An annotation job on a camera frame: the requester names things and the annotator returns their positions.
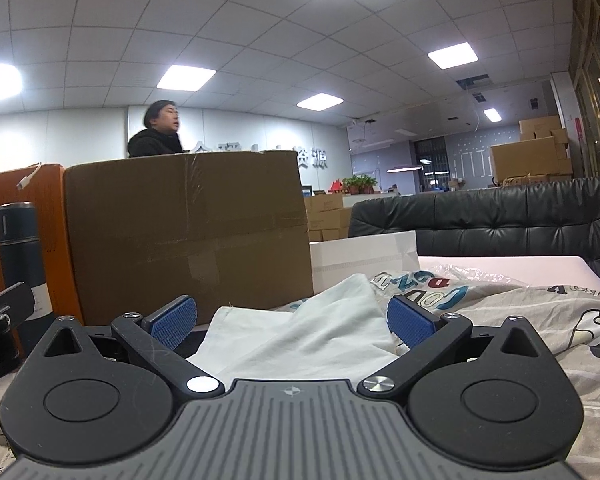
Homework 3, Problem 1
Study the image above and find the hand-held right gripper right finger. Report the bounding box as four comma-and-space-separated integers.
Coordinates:
357, 296, 551, 400

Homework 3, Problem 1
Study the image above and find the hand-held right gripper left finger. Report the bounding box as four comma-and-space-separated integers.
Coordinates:
37, 296, 226, 401

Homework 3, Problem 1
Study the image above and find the white t-shirt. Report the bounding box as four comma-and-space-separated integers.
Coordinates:
185, 272, 402, 387

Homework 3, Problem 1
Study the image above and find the white flat box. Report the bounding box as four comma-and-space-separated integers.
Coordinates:
308, 230, 421, 297

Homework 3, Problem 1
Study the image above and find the clear plastic bag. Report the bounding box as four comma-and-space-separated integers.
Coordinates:
429, 262, 532, 292

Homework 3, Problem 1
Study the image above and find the large brown cardboard box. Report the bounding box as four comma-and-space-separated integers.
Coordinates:
62, 149, 315, 329

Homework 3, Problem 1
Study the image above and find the dark blue thermos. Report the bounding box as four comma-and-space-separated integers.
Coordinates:
0, 202, 54, 357

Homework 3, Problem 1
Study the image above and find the printed cartoon blanket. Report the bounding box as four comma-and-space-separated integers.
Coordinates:
0, 269, 600, 480

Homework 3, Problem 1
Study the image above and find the black leather sofa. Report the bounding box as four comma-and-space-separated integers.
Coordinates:
347, 176, 600, 294

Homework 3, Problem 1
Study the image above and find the orange board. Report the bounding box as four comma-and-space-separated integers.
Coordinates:
0, 162, 86, 329

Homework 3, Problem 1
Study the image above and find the stack of cardboard boxes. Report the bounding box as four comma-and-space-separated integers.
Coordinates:
303, 193, 354, 242

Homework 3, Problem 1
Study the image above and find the potted plant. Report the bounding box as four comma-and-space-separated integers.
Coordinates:
341, 174, 379, 196

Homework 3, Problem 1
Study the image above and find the pink table mat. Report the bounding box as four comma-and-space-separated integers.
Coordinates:
418, 254, 600, 294

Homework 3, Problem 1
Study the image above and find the tall pile of cardboard boxes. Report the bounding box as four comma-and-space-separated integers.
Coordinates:
489, 115, 575, 185

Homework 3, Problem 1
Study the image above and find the white charging cable plug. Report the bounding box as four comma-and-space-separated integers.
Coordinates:
16, 161, 44, 192

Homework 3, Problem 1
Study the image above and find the silver wall lettering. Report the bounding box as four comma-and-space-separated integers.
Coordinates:
189, 144, 329, 172

